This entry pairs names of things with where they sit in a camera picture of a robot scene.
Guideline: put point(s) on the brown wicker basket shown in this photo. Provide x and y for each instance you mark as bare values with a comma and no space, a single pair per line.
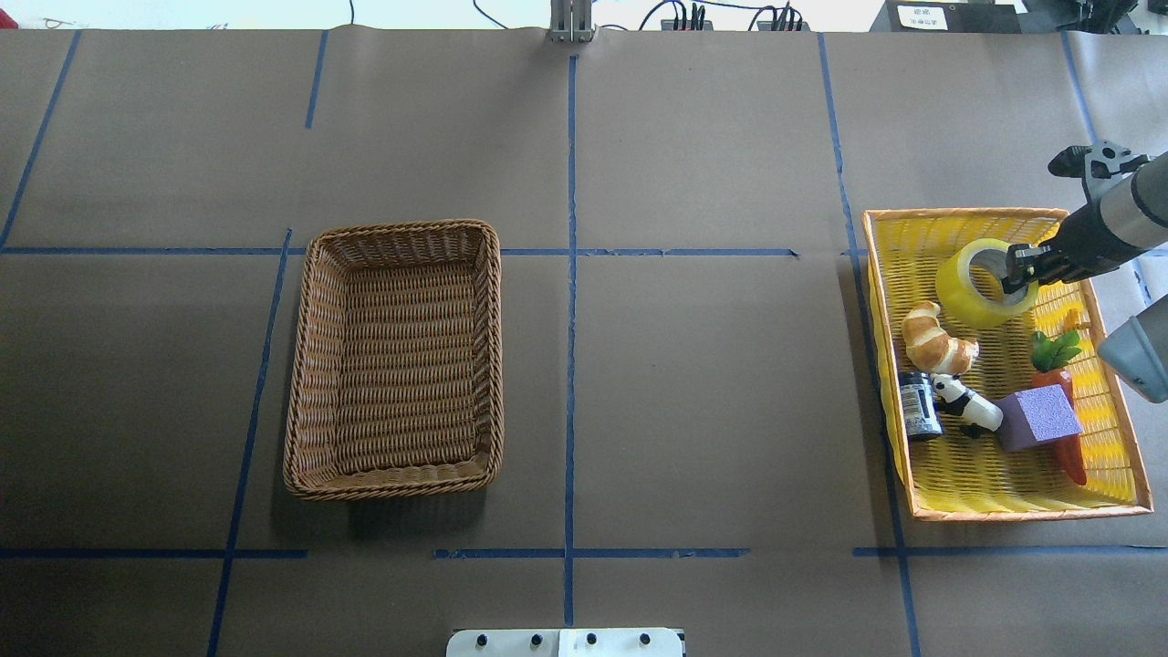
396,383

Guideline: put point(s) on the panda figurine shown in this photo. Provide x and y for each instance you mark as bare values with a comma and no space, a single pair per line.
977,416

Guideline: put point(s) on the purple foam cube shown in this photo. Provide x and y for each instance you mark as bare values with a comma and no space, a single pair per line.
1036,417

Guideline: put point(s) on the black box with label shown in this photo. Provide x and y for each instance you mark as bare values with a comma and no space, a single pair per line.
945,16

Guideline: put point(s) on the yellow woven plastic basket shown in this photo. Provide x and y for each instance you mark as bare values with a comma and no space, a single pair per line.
959,478

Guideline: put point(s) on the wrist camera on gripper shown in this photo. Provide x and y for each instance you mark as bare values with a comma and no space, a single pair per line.
1099,167

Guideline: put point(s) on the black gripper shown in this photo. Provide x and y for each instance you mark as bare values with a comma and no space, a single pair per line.
1074,236

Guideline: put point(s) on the toy carrot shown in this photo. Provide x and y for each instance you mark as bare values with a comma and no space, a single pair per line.
1050,357

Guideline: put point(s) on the toy croissant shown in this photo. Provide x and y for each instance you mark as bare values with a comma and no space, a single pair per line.
931,348

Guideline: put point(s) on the small dark labelled can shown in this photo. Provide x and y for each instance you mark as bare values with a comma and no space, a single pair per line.
919,415

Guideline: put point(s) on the yellow tape roll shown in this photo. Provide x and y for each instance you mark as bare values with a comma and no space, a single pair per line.
972,286

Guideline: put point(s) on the aluminium frame post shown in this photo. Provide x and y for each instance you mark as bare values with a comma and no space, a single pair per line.
571,21

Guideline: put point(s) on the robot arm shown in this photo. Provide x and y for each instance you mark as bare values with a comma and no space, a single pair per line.
1124,216

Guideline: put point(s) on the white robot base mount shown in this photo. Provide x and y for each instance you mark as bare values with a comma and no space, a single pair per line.
613,641

